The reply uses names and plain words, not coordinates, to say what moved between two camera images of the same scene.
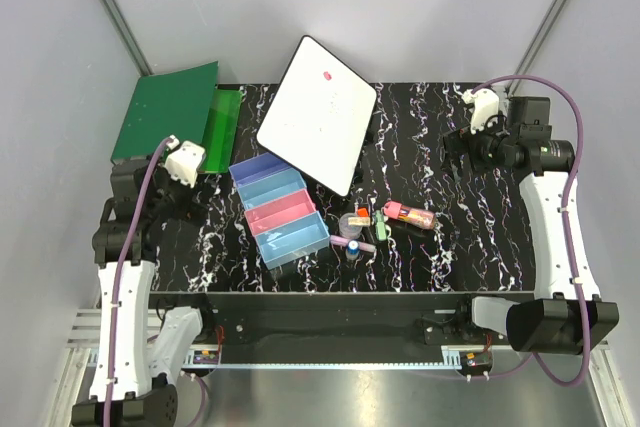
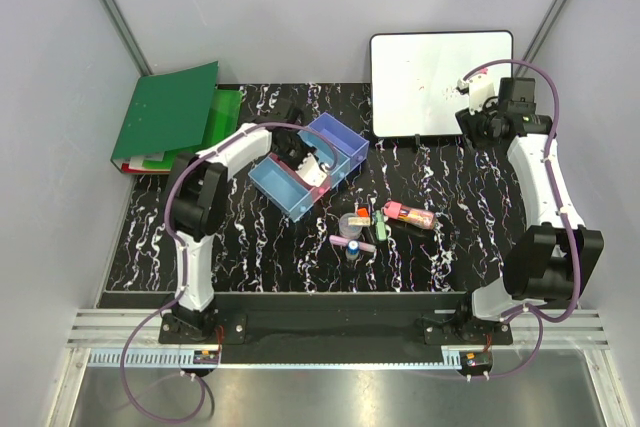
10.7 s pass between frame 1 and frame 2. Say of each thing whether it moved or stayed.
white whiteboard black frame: moved
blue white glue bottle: stayed
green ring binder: stayed
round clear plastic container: stayed
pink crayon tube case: stayed
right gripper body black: moved
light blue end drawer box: moved
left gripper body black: moved
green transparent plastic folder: stayed
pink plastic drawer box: moved
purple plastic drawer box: moved
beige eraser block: stayed
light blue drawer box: moved
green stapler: stayed
